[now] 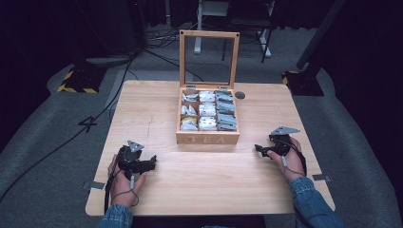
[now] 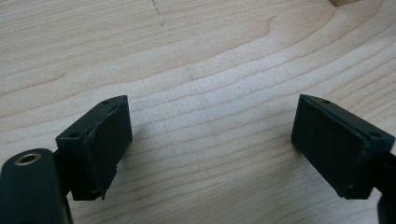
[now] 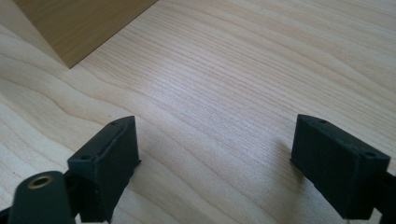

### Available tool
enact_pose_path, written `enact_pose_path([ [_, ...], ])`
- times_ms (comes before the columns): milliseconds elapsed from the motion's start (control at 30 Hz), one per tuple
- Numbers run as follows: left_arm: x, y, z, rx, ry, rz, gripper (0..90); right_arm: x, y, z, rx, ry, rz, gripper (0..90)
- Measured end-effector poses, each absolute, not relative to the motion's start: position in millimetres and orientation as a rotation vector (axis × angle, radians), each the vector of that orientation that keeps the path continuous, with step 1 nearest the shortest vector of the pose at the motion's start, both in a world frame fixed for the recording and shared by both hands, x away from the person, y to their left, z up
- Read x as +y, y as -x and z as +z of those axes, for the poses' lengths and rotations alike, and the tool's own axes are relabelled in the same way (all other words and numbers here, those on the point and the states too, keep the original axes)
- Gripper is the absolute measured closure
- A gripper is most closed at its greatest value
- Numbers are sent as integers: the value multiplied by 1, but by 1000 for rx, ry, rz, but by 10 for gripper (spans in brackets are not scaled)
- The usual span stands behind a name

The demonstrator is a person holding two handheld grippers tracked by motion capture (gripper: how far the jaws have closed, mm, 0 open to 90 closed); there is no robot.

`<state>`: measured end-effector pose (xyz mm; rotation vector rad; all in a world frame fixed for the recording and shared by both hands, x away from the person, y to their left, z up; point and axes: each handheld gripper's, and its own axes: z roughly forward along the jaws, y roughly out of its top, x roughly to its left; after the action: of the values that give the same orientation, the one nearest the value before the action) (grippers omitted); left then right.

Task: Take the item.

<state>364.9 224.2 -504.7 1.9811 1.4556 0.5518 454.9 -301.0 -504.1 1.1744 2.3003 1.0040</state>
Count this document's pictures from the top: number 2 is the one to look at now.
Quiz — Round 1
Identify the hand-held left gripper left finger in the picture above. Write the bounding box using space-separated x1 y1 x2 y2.
55 94 134 202

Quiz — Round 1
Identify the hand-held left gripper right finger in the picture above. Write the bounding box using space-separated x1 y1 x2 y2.
290 93 396 200

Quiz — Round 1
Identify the light wooden block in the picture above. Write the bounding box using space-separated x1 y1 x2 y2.
329 0 362 7

